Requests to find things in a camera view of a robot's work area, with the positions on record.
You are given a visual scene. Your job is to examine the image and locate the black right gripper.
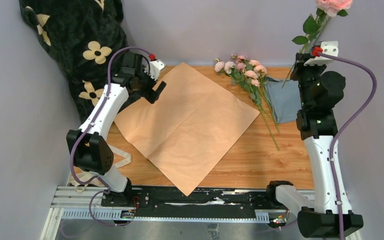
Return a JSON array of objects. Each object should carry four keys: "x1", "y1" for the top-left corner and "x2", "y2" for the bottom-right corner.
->
[{"x1": 288, "y1": 52, "x2": 326, "y2": 108}]

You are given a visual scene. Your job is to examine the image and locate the peach green wrapping paper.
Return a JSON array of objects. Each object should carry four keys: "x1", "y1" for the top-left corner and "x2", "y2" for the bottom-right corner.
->
[{"x1": 114, "y1": 63, "x2": 259, "y2": 196}]

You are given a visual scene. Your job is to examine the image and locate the single pink fake rose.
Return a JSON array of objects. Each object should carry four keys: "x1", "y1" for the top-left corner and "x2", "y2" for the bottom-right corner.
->
[{"x1": 281, "y1": 0, "x2": 354, "y2": 90}]

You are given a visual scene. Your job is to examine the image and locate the pink fake flower bunch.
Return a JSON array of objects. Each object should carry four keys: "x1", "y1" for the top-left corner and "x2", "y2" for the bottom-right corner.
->
[{"x1": 214, "y1": 54, "x2": 280, "y2": 151}]

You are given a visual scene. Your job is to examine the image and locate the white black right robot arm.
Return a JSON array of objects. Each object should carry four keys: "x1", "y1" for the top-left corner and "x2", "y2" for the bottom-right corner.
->
[{"x1": 265, "y1": 53, "x2": 364, "y2": 240}]

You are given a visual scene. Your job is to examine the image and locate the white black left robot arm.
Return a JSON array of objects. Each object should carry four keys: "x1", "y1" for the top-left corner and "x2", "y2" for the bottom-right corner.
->
[{"x1": 66, "y1": 51, "x2": 167, "y2": 207}]

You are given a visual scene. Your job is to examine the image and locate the light blue denim cloth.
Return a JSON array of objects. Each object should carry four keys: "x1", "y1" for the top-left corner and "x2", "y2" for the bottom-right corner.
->
[{"x1": 264, "y1": 76, "x2": 302, "y2": 124}]

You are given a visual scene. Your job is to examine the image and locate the black floral plush blanket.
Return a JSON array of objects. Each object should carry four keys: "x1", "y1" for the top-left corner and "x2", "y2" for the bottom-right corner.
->
[{"x1": 19, "y1": 0, "x2": 128, "y2": 121}]

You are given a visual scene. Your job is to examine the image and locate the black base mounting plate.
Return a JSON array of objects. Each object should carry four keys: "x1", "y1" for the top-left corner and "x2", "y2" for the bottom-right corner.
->
[{"x1": 100, "y1": 185, "x2": 287, "y2": 221}]

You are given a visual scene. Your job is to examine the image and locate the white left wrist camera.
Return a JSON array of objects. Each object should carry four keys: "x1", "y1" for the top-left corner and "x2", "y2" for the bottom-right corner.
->
[{"x1": 148, "y1": 59, "x2": 166, "y2": 81}]

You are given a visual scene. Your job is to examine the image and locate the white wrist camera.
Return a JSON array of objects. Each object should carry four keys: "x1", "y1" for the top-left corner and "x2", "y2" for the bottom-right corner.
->
[
  {"x1": 304, "y1": 41, "x2": 339, "y2": 66},
  {"x1": 148, "y1": 59, "x2": 166, "y2": 81}
]

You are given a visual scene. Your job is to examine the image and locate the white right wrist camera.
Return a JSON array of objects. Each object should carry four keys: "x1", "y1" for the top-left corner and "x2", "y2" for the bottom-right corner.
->
[{"x1": 304, "y1": 41, "x2": 339, "y2": 66}]

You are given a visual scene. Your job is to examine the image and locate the cream ribbon strap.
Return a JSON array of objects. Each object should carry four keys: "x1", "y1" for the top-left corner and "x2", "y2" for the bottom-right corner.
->
[{"x1": 66, "y1": 145, "x2": 133, "y2": 194}]

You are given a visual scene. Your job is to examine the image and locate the aluminium frame rails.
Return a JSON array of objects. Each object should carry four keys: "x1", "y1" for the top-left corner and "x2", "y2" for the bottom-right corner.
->
[{"x1": 39, "y1": 185, "x2": 362, "y2": 240}]

